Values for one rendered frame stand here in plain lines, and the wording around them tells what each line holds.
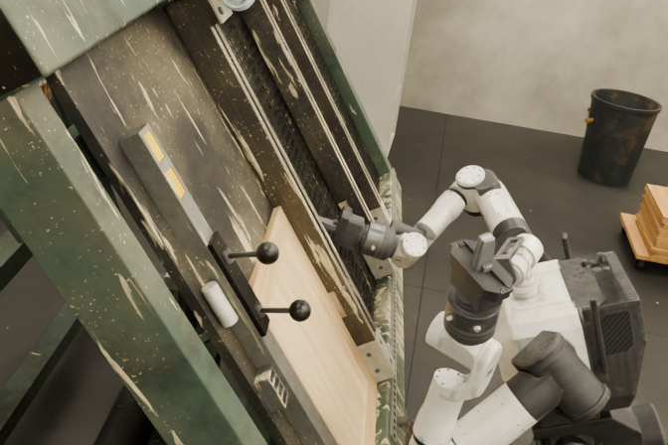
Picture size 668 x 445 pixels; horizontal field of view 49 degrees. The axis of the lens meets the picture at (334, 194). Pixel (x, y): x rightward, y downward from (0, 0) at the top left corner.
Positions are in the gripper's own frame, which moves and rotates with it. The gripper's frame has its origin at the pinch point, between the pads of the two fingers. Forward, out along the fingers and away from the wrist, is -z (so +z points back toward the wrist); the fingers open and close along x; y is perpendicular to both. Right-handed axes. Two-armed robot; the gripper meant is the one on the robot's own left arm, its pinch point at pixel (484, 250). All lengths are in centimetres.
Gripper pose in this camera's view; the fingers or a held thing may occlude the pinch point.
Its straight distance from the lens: 116.6
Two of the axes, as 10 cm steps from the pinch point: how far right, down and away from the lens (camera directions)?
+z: -0.1, 7.6, 6.5
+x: -4.7, -5.8, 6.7
